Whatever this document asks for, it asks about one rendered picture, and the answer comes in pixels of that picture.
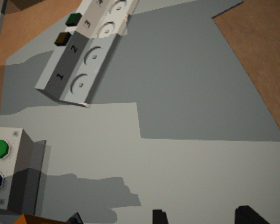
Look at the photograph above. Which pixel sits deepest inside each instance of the white push-button panel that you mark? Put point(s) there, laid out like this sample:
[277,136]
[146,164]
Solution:
[21,162]

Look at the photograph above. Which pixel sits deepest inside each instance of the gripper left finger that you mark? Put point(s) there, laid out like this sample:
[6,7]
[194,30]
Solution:
[159,217]

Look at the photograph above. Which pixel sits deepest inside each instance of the orange rectangular plate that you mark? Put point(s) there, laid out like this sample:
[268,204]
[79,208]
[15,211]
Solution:
[28,219]

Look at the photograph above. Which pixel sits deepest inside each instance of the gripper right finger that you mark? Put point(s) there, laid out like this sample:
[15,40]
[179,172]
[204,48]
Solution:
[246,215]

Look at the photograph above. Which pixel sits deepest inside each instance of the brown cardboard box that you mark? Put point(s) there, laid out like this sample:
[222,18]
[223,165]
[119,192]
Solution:
[24,4]

